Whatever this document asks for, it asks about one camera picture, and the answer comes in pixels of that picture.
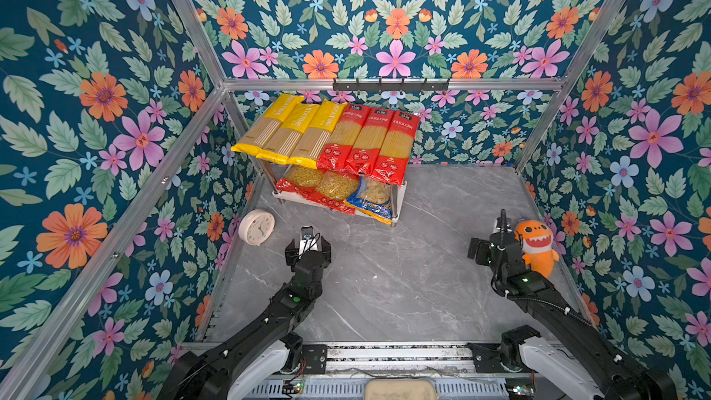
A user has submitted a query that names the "round cream alarm clock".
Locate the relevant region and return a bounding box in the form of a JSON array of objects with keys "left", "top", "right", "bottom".
[{"left": 238, "top": 209, "right": 276, "bottom": 246}]

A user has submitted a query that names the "yellow spaghetti bag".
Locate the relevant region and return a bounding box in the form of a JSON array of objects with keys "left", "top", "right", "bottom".
[
  {"left": 231, "top": 94, "right": 304, "bottom": 157},
  {"left": 257, "top": 104, "right": 320, "bottom": 165},
  {"left": 287, "top": 101, "right": 347, "bottom": 170}
]

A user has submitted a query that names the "beige box at bottom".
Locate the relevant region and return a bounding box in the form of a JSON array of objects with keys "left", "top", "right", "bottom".
[{"left": 363, "top": 379, "right": 439, "bottom": 400}]

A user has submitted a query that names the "white two-tier shelf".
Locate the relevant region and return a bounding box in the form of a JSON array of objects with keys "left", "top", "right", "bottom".
[{"left": 261, "top": 161, "right": 407, "bottom": 227}]

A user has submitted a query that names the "black hook rail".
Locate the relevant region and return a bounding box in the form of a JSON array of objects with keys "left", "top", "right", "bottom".
[{"left": 331, "top": 78, "right": 450, "bottom": 94}]

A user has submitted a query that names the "orange shark plush toy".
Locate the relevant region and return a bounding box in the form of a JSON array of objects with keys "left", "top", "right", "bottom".
[{"left": 515, "top": 220, "right": 560, "bottom": 278}]

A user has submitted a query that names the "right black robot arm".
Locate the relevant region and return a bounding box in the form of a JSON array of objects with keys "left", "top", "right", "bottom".
[{"left": 468, "top": 226, "right": 678, "bottom": 399}]

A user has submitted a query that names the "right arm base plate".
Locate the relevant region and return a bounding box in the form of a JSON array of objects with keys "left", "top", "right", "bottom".
[{"left": 466, "top": 342, "right": 514, "bottom": 373}]

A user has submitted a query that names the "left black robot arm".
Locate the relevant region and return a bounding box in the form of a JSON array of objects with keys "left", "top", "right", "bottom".
[{"left": 157, "top": 226, "right": 331, "bottom": 399}]

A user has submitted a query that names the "blue orecchiette pasta bag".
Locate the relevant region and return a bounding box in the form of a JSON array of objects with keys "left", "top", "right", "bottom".
[{"left": 346, "top": 177, "right": 394, "bottom": 225}]

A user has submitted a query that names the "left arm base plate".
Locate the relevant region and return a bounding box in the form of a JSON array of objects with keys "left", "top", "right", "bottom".
[{"left": 287, "top": 344, "right": 329, "bottom": 377}]

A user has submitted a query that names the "red macaroni bag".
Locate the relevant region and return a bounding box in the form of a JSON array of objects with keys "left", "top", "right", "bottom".
[
  {"left": 276, "top": 165, "right": 324, "bottom": 198},
  {"left": 307, "top": 171, "right": 360, "bottom": 215}
]

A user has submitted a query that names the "red spaghetti pack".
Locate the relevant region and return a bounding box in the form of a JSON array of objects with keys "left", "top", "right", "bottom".
[
  {"left": 370, "top": 111, "right": 420, "bottom": 186},
  {"left": 344, "top": 109, "right": 394, "bottom": 176},
  {"left": 316, "top": 104, "right": 371, "bottom": 172}
]

